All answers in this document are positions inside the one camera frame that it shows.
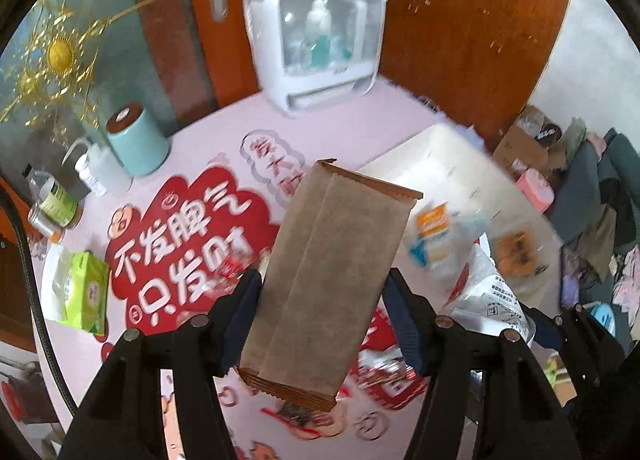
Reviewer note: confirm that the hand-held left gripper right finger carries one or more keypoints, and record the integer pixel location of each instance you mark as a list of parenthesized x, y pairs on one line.
[(405, 322)]

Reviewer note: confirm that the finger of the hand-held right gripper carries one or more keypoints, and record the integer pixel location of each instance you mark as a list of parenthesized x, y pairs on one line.
[(545, 332)]

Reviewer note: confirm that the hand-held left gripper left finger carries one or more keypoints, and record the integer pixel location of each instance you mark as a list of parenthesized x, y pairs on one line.
[(242, 320)]

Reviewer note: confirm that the red-white snack packet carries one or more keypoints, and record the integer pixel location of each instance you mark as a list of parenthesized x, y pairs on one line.
[(380, 367)]

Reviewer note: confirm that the small orange snack packet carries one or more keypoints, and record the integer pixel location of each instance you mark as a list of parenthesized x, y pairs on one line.
[(232, 267)]

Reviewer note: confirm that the large pale printed packet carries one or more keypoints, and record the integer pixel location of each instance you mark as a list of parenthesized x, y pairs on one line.
[(490, 295)]

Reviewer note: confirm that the orange pastry packet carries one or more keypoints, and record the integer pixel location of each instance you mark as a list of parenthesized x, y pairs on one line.
[(517, 250)]

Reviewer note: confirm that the white-blue snack packet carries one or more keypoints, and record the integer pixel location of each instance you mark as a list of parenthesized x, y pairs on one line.
[(432, 240)]

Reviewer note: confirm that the brown cracker packet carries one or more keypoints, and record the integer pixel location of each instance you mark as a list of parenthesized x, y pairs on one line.
[(325, 280)]

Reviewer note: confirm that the white plastic bin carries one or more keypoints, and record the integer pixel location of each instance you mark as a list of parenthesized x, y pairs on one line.
[(450, 160)]

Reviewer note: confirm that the pile of clothes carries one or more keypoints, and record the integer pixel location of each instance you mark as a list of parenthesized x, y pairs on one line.
[(595, 190)]

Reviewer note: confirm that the green tissue pack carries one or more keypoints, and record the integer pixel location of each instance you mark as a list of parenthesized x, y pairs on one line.
[(85, 295)]

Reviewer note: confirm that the cardboard box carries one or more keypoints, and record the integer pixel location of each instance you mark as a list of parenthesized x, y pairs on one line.
[(520, 150)]

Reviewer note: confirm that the pink printed tablecloth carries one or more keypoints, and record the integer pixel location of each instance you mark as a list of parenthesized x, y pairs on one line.
[(200, 140)]

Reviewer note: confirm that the white squeeze bottle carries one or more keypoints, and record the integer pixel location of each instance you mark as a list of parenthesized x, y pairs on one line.
[(109, 173)]

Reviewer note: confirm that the teal canister brown lid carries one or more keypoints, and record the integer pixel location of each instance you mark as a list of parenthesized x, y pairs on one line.
[(140, 145)]

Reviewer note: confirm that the white pill bottle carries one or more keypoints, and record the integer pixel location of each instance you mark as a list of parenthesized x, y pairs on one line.
[(92, 183)]

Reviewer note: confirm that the metal can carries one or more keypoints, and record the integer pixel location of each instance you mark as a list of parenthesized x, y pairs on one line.
[(42, 229)]

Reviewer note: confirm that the glass bottle green label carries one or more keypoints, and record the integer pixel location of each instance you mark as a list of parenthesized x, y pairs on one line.
[(57, 200)]

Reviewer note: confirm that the white sterilizer cabinet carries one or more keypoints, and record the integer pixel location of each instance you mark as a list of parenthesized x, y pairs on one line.
[(270, 75)]

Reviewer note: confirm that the white bottle teal label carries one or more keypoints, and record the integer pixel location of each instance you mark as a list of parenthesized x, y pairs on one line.
[(320, 40)]

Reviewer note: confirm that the gold door ornament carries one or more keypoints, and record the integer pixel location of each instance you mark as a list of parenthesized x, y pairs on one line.
[(60, 50)]

